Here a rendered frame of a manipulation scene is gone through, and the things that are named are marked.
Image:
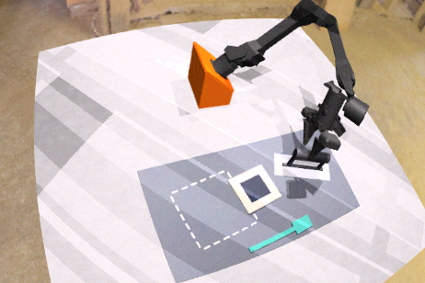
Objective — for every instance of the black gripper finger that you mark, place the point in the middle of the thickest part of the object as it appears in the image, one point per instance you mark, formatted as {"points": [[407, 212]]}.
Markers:
{"points": [[309, 130], [317, 147]]}

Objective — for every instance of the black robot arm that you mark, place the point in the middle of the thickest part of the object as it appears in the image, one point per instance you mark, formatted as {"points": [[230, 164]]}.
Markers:
{"points": [[305, 13]]}

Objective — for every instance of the cream square tile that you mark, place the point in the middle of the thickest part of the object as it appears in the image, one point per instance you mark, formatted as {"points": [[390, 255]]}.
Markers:
{"points": [[254, 188]]}

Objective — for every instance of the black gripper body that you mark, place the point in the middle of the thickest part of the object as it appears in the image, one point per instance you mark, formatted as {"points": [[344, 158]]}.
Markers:
{"points": [[323, 119]]}

